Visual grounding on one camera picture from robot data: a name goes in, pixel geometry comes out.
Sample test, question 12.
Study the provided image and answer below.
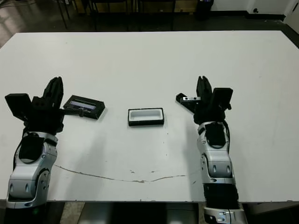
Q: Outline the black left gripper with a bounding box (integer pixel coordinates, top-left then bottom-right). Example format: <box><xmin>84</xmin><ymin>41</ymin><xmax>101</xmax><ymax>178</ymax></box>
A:
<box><xmin>23</xmin><ymin>76</ymin><xmax>92</xmax><ymax>135</ymax></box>

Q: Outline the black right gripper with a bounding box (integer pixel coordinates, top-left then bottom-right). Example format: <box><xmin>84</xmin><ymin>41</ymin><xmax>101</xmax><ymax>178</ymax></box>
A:
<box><xmin>183</xmin><ymin>76</ymin><xmax>232</xmax><ymax>125</ymax></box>

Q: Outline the slim black camera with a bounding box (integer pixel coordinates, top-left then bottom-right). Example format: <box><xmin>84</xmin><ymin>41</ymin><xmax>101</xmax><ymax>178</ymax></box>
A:
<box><xmin>175</xmin><ymin>92</ymin><xmax>198</xmax><ymax>115</ymax></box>

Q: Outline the black printed box lid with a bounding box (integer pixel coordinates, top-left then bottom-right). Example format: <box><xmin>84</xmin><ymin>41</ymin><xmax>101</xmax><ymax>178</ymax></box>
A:
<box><xmin>63</xmin><ymin>94</ymin><xmax>107</xmax><ymax>121</ymax></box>

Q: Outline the black box with white insert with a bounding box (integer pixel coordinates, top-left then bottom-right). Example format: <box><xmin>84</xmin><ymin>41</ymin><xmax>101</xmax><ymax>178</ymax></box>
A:
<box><xmin>128</xmin><ymin>107</ymin><xmax>165</xmax><ymax>128</ymax></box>

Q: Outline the black waste bin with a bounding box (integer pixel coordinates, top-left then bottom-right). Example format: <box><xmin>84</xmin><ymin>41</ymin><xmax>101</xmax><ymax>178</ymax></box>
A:
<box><xmin>195</xmin><ymin>0</ymin><xmax>214</xmax><ymax>21</ymax></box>

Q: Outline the dark robot torso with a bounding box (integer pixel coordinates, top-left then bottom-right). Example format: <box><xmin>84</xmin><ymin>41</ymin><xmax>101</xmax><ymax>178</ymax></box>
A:
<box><xmin>81</xmin><ymin>202</ymin><xmax>201</xmax><ymax>224</ymax></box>

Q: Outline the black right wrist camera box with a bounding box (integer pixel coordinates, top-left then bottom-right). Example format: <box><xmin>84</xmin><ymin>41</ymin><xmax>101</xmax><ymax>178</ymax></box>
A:
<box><xmin>211</xmin><ymin>87</ymin><xmax>234</xmax><ymax>111</ymax></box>

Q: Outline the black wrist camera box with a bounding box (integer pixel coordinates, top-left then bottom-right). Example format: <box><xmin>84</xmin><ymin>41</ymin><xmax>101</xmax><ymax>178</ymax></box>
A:
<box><xmin>4</xmin><ymin>93</ymin><xmax>31</xmax><ymax>120</ymax></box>
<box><xmin>211</xmin><ymin>87</ymin><xmax>234</xmax><ymax>111</ymax></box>

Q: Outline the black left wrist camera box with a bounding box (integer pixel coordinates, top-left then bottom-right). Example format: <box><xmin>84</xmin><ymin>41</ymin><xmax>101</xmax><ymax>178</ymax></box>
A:
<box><xmin>4</xmin><ymin>93</ymin><xmax>31</xmax><ymax>120</ymax></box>

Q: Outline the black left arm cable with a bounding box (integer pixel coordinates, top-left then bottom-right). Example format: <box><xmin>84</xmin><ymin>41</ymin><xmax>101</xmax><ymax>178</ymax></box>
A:
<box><xmin>21</xmin><ymin>125</ymin><xmax>30</xmax><ymax>140</ymax></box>

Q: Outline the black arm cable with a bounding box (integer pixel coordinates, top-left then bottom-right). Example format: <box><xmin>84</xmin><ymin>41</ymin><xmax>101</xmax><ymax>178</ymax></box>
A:
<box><xmin>221</xmin><ymin>118</ymin><xmax>231</xmax><ymax>147</ymax></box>
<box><xmin>21</xmin><ymin>125</ymin><xmax>30</xmax><ymax>140</ymax></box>

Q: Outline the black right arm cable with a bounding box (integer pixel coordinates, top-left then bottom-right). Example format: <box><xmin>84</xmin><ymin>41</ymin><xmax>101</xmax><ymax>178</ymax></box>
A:
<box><xmin>221</xmin><ymin>118</ymin><xmax>231</xmax><ymax>147</ymax></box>

